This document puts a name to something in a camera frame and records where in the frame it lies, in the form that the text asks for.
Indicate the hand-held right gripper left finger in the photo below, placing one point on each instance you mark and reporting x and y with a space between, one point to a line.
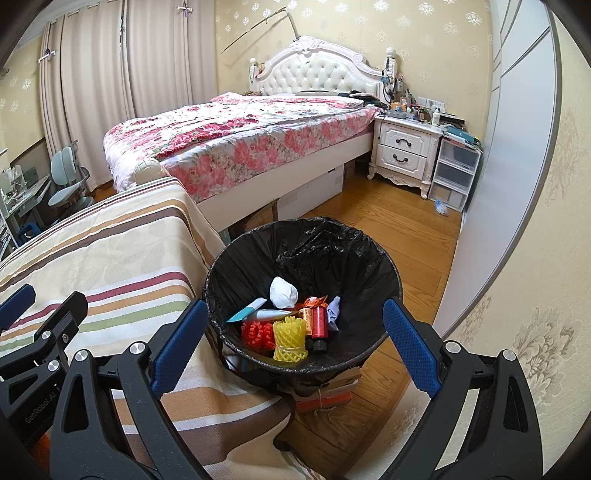
180 341

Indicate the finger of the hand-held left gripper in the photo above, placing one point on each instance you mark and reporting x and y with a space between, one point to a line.
18 302
60 323

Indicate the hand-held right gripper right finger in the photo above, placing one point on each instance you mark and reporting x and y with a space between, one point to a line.
411 341

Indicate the red foam fruit net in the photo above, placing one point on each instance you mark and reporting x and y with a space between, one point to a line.
256 334

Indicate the blue white wrapper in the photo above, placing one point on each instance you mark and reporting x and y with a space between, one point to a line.
333 314

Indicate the red and gold can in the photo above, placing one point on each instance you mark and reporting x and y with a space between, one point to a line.
318 323

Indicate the golden orange foil wrapper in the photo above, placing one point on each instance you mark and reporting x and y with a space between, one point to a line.
314 303

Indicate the yellow foam fruit net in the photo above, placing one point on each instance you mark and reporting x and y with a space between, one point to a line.
288 339

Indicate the white tissue wad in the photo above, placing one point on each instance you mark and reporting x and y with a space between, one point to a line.
282 293

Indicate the trash bin with black bag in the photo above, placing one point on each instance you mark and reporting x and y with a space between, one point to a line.
323 258

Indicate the striped cloth covered table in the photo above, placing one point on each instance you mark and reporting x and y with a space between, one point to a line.
115 258

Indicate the tied stack of books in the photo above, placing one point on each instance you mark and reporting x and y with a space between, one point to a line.
337 387

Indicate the grey study desk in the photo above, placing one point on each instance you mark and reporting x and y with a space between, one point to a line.
27 194

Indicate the crumpled plastic packet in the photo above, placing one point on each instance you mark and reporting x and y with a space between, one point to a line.
441 207

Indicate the grey blue desk chair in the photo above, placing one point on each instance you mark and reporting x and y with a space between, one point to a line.
62 166

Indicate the brown cardboard box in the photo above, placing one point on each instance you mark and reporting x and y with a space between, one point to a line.
261 217

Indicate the clear plastic drawer unit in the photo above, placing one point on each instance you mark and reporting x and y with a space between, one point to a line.
455 170

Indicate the white storage box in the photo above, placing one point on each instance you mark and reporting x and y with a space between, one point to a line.
309 189

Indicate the white nightstand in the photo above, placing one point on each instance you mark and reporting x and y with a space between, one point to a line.
401 147

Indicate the white wardrobe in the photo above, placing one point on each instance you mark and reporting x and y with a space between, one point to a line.
508 161

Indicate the floral quilt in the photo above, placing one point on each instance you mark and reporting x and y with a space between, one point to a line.
240 138

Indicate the stack of books and papers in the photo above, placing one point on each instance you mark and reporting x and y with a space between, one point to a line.
461 131

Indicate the beige curtain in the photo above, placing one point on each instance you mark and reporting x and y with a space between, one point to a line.
171 60
87 92

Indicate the pile of small toiletry items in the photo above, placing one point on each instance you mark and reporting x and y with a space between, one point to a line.
415 110

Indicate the white bed with tufted headboard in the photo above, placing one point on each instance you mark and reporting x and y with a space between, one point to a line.
318 74

